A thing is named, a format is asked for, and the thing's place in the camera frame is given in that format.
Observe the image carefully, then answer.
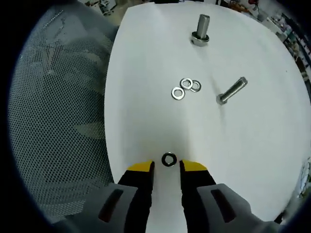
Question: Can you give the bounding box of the grey mesh office chair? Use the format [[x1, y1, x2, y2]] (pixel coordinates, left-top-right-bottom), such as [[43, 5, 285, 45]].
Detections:
[[8, 4, 122, 224]]

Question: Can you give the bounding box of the large threaded steel stud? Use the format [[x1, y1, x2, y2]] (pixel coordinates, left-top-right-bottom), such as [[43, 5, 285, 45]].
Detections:
[[190, 14, 210, 47]]

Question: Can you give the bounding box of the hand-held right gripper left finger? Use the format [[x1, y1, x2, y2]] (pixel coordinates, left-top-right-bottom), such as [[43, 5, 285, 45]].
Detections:
[[54, 159, 156, 233]]

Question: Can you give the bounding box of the steel washer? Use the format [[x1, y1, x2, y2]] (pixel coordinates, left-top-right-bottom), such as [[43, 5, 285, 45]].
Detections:
[[179, 77, 194, 90], [161, 152, 177, 167], [190, 80, 202, 93], [171, 86, 186, 100]]

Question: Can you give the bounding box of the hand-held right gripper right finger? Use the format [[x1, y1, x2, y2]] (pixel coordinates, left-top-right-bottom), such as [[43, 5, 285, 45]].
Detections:
[[179, 159, 282, 233]]

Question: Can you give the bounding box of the small threaded steel stud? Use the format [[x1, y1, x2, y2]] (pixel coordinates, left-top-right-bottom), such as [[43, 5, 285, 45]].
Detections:
[[216, 76, 248, 106]]

